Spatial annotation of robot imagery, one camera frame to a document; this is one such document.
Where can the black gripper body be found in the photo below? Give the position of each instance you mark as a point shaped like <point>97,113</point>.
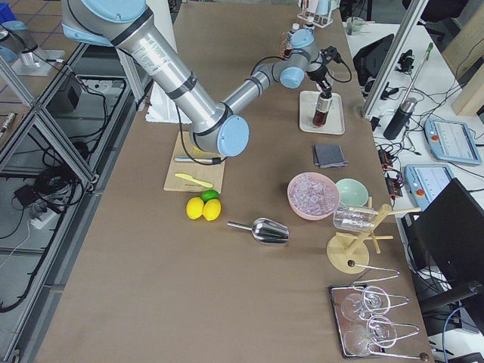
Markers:
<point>317,74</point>

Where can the wooden cutting board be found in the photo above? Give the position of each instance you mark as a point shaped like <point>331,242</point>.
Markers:
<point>212,174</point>

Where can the yellow plastic knife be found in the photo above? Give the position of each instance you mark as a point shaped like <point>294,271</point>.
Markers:
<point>190,178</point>

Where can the cream rectangular tray plate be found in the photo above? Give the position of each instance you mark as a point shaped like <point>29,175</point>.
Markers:
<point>335,119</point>

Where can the black thermos bottle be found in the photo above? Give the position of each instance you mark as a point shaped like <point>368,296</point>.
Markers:
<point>400,118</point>

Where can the hanging wine glass upper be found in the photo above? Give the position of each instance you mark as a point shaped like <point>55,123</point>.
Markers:
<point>364,303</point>

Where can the metal ice scoop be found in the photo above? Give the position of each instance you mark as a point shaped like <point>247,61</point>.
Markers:
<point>265,231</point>

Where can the green bowl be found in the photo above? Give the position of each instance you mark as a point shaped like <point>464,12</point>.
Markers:
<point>352,192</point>

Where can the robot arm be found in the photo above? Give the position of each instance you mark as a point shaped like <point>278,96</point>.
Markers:
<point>22,52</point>
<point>215,127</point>

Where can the aluminium frame post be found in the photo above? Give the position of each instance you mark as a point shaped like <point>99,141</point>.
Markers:
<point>409,21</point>

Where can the blue teach pendant tablet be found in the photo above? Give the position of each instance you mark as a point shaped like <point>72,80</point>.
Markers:
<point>451,141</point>

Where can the wooden cup tree stand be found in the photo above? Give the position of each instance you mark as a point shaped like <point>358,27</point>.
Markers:
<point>347,250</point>

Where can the black tray with glasses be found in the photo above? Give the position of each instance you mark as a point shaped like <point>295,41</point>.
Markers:
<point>337,294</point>

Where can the pink bowl with ice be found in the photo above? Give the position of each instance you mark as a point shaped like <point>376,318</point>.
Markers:
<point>313,196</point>

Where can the tea bottle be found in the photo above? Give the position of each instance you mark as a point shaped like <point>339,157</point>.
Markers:
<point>309,24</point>
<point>322,109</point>
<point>288,47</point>

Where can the hanging wine glass lower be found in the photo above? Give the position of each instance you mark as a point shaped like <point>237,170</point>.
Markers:
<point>376,337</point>

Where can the metal muddler bar tool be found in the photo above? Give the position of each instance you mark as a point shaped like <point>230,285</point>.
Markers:
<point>204,161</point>

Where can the hanging wine glass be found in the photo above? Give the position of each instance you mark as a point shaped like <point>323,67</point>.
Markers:
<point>364,303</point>
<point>376,337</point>

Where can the white wire cup rack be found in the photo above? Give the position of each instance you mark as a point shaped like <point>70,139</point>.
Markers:
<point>317,11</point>

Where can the green lime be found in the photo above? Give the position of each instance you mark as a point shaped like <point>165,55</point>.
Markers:
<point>209,195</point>

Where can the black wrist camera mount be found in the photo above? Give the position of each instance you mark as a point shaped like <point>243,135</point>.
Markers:
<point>330,54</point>

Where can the dark grey folded cloth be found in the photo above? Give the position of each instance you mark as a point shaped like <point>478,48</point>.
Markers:
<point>328,155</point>

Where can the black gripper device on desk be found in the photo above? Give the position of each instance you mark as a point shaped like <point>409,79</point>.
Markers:
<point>369,60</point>

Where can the copper wire bottle basket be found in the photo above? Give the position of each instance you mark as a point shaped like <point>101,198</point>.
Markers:
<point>283,39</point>

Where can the yellow lemon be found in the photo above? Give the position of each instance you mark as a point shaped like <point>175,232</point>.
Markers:
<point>194,208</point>
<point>212,209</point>

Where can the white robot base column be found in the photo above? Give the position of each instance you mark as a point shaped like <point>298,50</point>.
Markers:
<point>162,102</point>

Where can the black monitor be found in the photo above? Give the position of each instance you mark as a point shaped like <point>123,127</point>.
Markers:
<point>448,234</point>

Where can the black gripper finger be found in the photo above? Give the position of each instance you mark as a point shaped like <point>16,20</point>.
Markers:
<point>328,90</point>
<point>323,90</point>

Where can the clear glass jar on stand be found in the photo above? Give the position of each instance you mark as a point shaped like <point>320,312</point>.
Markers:
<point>354,218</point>

